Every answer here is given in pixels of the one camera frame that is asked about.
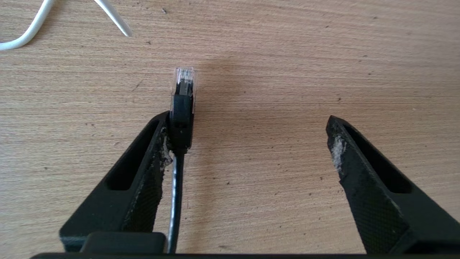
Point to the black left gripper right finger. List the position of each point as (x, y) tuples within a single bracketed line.
[(391, 208)]

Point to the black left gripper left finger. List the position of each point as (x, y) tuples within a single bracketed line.
[(118, 201)]

